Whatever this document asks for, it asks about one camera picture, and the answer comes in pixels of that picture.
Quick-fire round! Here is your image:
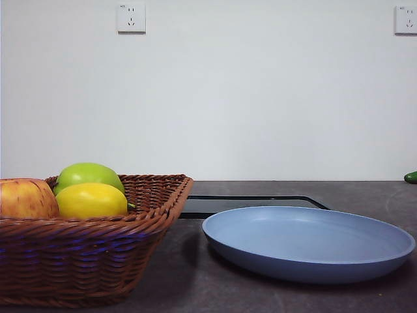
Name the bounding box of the yellow lemon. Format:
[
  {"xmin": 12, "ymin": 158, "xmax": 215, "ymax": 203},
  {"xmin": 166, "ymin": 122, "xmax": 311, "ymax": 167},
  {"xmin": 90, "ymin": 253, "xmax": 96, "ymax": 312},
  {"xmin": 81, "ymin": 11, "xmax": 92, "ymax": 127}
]
[{"xmin": 55, "ymin": 182, "xmax": 128, "ymax": 220}]

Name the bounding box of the blue plate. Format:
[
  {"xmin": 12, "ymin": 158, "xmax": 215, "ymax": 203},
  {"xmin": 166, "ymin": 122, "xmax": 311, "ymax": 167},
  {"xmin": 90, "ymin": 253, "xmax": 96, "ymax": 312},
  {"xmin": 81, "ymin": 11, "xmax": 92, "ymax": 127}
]
[{"xmin": 201, "ymin": 205, "xmax": 417, "ymax": 284}]

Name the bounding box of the brown wicker basket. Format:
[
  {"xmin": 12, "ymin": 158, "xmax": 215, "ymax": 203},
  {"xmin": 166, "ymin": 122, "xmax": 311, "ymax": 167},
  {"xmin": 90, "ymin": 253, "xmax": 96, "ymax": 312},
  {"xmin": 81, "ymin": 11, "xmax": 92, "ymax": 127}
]
[{"xmin": 0, "ymin": 173, "xmax": 195, "ymax": 309}]

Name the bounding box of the black flat tray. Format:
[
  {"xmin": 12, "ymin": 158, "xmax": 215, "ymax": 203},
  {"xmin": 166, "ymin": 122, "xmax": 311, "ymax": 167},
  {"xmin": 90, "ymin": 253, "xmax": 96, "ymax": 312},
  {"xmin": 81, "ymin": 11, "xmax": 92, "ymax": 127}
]
[{"xmin": 179, "ymin": 194, "xmax": 332, "ymax": 219}]

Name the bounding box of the green apple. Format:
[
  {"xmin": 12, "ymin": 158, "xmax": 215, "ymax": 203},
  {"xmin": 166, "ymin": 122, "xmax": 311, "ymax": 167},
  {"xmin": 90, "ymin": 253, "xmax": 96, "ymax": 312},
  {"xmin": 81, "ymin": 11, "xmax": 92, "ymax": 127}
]
[{"xmin": 53, "ymin": 162, "xmax": 136, "ymax": 209}]

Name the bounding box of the red yellow apple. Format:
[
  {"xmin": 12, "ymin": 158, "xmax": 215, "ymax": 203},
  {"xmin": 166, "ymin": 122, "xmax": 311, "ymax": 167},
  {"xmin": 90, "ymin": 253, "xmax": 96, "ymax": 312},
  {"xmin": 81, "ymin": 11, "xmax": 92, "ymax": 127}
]
[{"xmin": 0, "ymin": 177, "xmax": 61, "ymax": 220}]

